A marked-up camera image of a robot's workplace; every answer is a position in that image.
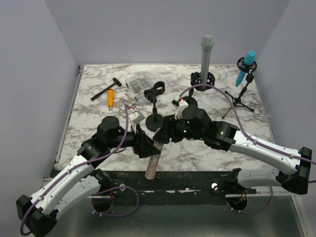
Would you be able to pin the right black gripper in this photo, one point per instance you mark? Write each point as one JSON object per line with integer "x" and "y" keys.
{"x": 169, "y": 130}

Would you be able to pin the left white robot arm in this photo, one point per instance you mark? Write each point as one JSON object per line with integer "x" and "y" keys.
{"x": 39, "y": 211}

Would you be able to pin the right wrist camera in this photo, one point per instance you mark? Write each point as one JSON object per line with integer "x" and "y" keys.
{"x": 180, "y": 104}

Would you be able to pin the glitter handle microphone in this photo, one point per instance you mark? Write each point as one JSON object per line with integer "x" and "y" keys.
{"x": 153, "y": 162}

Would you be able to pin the orange utility knife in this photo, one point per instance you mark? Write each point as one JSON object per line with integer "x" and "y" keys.
{"x": 110, "y": 99}

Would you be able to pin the blue microphone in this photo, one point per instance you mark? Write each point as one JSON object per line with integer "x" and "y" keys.
{"x": 245, "y": 65}

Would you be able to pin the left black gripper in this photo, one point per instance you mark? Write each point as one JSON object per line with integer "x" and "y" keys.
{"x": 148, "y": 148}

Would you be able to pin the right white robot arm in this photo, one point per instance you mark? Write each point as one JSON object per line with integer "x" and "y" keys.
{"x": 289, "y": 168}

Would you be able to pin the tall grey microphone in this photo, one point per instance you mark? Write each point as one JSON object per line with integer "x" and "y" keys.
{"x": 206, "y": 46}

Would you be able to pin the black shock-mount mic stand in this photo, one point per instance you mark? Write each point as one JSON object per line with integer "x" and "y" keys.
{"x": 196, "y": 79}

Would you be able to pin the black T-handle tool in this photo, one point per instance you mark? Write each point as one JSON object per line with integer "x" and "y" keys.
{"x": 115, "y": 82}

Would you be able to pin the black round-base mic stand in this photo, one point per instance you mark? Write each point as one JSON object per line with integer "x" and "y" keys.
{"x": 155, "y": 120}

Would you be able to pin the clear plastic screw box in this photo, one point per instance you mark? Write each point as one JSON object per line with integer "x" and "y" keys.
{"x": 137, "y": 84}

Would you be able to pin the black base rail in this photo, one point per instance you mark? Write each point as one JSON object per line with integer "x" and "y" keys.
{"x": 127, "y": 188}

